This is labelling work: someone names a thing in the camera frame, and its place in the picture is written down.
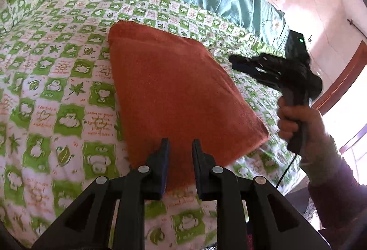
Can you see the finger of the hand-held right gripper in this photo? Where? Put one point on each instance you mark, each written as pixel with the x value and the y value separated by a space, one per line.
pixel 243 60
pixel 253 73

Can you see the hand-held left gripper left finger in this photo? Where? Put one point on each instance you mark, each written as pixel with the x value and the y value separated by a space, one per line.
pixel 165 158

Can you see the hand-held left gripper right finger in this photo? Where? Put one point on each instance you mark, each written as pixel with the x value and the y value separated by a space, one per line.
pixel 199 161

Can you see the orange knit sweater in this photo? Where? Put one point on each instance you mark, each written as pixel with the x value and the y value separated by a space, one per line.
pixel 172 81

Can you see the person's right forearm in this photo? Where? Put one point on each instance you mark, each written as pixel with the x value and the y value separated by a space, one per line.
pixel 332 181

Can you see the person's right hand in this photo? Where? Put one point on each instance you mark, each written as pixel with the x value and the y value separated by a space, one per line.
pixel 286 124

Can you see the green checkered bedsheet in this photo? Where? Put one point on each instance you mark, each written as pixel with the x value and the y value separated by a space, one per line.
pixel 57 81

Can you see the wooden door frame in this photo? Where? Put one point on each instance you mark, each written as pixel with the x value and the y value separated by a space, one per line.
pixel 347 72

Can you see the dark wall rod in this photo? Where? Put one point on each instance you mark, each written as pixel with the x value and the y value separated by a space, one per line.
pixel 357 28

